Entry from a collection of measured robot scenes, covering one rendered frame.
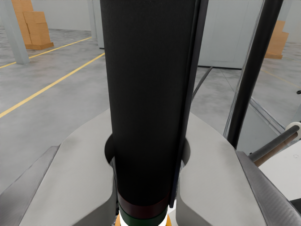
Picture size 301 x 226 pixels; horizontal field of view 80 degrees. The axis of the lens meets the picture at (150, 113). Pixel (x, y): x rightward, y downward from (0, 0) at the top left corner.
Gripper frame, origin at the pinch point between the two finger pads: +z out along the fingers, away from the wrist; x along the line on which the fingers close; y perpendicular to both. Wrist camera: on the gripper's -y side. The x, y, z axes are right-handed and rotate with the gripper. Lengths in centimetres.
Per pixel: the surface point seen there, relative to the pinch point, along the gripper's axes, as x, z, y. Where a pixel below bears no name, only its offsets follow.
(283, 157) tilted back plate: 32.5, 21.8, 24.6
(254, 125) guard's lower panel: 70, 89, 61
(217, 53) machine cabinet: 188, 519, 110
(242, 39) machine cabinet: 245, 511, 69
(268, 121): 70, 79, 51
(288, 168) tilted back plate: 32.0, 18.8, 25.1
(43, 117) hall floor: -165, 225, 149
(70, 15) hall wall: -524, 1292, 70
